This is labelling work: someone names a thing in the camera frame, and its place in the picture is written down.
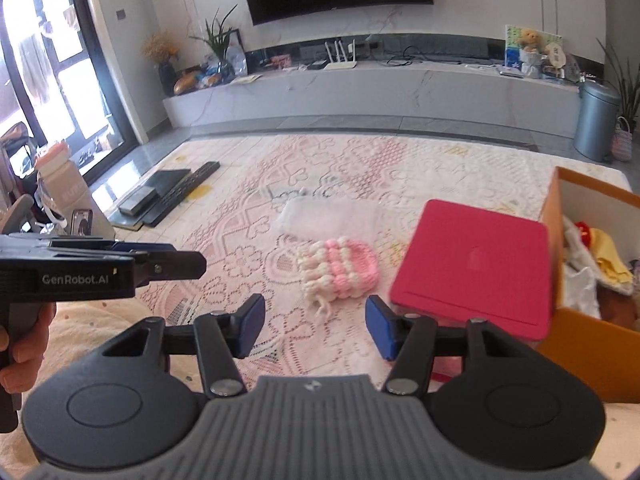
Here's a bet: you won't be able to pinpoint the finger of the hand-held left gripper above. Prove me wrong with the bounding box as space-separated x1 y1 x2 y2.
132 249 208 287
112 241 179 257

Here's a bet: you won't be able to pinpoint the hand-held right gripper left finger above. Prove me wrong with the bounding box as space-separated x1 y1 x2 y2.
101 292 267 399

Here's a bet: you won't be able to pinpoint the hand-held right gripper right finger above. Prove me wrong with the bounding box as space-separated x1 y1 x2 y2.
364 295 539 398

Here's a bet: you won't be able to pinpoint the pink knitted hat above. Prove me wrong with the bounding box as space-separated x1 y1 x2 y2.
294 236 381 317

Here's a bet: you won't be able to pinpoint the orange cardboard box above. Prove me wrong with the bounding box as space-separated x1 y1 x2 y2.
537 166 640 404

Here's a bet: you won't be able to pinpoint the brown plush toy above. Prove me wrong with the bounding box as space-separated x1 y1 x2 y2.
599 284 640 334

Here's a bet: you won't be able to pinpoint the yellow cloth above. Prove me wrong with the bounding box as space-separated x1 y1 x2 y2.
586 226 636 287

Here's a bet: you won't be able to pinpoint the person's left hand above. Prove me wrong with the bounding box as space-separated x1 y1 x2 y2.
0 304 57 395

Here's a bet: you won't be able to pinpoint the beige dotted blanket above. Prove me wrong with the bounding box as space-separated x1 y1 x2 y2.
0 300 211 480

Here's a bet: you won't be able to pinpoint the dark flat board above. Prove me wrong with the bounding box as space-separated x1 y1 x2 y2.
116 168 194 217

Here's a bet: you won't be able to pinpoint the black long bar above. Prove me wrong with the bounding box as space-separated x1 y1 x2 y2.
144 160 222 227

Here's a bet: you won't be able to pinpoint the pink-capped water bottle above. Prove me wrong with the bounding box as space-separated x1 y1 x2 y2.
34 141 94 222

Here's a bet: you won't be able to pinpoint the pink box lid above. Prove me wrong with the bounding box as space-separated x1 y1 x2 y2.
389 198 557 342

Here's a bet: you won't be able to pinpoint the golden brown ornament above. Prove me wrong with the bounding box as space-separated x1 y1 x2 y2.
172 68 224 96

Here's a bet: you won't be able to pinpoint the glass door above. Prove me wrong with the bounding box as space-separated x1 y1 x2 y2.
0 0 142 188

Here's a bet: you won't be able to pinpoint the vase with yellow flowers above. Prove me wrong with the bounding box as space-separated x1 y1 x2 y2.
142 29 182 97

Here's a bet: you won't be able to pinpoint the green plant in vase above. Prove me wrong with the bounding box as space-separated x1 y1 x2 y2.
189 4 242 84

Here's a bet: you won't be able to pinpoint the white marble TV cabinet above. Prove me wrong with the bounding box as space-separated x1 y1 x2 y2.
162 34 587 132

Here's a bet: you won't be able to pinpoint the white router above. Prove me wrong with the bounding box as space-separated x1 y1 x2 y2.
323 38 359 71

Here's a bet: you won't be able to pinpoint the grey metal trash can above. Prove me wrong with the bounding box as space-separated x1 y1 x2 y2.
573 79 622 163

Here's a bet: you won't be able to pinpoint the pink striped basket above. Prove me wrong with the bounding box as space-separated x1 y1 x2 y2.
610 115 636 162

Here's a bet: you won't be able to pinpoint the teddy bear gift display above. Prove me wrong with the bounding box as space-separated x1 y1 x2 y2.
504 23 571 81

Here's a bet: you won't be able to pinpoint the green long-leaf plant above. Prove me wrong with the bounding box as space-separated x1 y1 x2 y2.
596 36 640 122

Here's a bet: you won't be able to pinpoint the black cables on cabinet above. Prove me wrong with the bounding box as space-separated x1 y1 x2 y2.
384 46 468 67

